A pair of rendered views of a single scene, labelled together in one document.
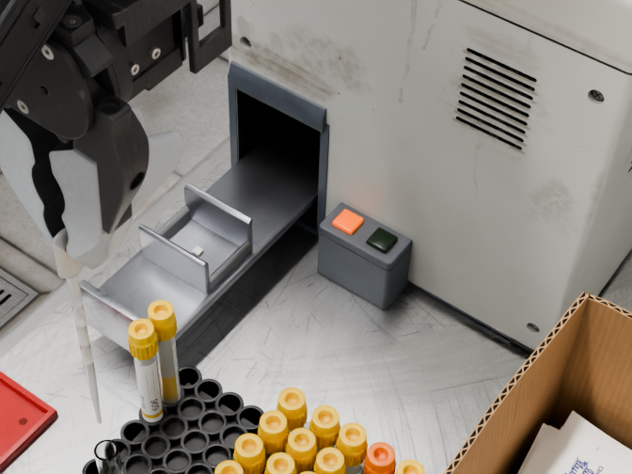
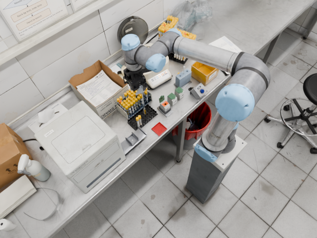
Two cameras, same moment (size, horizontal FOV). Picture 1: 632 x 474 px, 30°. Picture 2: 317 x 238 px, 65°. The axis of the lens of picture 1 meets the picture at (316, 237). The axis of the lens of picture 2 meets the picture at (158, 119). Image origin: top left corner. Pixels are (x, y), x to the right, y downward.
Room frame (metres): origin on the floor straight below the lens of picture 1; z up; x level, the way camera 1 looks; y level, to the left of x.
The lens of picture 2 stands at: (1.09, 0.38, 2.17)
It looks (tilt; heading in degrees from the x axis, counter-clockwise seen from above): 59 degrees down; 194
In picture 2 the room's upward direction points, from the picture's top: 3 degrees counter-clockwise
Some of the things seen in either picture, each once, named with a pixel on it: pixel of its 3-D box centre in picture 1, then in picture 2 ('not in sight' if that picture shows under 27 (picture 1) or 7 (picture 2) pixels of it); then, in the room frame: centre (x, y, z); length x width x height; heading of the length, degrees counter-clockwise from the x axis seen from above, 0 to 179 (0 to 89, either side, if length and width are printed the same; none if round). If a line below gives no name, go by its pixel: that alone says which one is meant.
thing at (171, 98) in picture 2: not in sight; (171, 99); (0.20, 0.25, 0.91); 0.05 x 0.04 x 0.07; 56
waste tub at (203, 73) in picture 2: not in sight; (204, 70); (-0.06, 0.42, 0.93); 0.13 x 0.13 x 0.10; 55
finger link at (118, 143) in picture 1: (90, 136); not in sight; (0.32, 0.09, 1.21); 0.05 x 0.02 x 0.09; 55
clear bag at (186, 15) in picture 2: not in sight; (182, 13); (-0.56, 0.20, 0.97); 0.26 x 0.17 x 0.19; 160
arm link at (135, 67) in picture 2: not in sight; (134, 63); (0.35, 0.10, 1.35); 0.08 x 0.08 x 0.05
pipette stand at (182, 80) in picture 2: not in sight; (183, 79); (0.04, 0.29, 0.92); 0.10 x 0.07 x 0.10; 141
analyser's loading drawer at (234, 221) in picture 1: (218, 227); (129, 142); (0.54, 0.07, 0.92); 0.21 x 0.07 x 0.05; 146
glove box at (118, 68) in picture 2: not in sight; (125, 77); (0.09, -0.08, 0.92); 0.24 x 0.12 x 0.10; 56
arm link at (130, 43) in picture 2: not in sight; (132, 49); (0.35, 0.10, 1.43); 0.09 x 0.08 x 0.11; 64
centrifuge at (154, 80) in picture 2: not in sight; (149, 65); (-0.03, 0.06, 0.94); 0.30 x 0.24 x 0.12; 47
